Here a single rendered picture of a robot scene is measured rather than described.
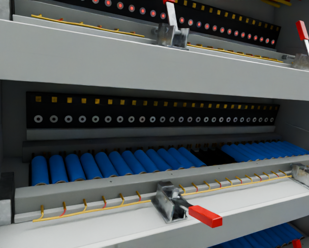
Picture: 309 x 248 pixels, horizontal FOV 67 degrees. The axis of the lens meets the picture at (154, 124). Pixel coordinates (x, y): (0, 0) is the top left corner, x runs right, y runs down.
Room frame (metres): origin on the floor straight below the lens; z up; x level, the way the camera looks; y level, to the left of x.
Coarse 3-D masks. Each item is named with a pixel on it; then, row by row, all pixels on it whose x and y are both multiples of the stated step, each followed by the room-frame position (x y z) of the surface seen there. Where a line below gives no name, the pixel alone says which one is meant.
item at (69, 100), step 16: (32, 96) 0.32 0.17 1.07; (48, 96) 0.33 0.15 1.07; (64, 96) 0.34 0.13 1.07; (80, 96) 0.35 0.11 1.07; (96, 96) 0.37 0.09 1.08; (112, 96) 0.38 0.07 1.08; (128, 96) 0.39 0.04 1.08; (32, 112) 0.33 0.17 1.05; (48, 112) 0.34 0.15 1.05; (64, 112) 0.35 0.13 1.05; (80, 112) 0.36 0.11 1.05; (96, 112) 0.37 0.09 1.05; (112, 112) 0.39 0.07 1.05; (128, 112) 0.40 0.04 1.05; (144, 112) 0.41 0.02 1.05; (160, 112) 0.43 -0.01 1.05; (176, 112) 0.44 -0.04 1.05; (192, 112) 0.46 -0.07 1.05; (208, 112) 0.48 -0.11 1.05; (224, 112) 0.50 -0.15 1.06; (240, 112) 0.52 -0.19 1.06; (256, 112) 0.54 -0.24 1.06; (272, 112) 0.57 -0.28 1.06
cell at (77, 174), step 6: (66, 156) 0.32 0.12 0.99; (72, 156) 0.32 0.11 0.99; (66, 162) 0.31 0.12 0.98; (72, 162) 0.30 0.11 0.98; (78, 162) 0.31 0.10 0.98; (72, 168) 0.29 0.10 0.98; (78, 168) 0.29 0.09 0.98; (72, 174) 0.28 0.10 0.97; (78, 174) 0.28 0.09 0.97; (84, 174) 0.29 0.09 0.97; (72, 180) 0.27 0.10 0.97
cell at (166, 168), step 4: (148, 152) 0.38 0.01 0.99; (152, 152) 0.37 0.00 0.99; (148, 156) 0.37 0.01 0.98; (152, 156) 0.36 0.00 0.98; (156, 156) 0.36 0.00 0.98; (160, 156) 0.36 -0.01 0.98; (152, 160) 0.36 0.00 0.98; (156, 160) 0.35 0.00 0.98; (160, 160) 0.35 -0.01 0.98; (164, 160) 0.35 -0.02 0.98; (156, 164) 0.35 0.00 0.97; (160, 164) 0.34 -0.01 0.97; (164, 164) 0.34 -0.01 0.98; (168, 164) 0.34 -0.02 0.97; (160, 168) 0.34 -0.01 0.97; (164, 168) 0.33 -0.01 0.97; (168, 168) 0.33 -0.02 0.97; (172, 168) 0.33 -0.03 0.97
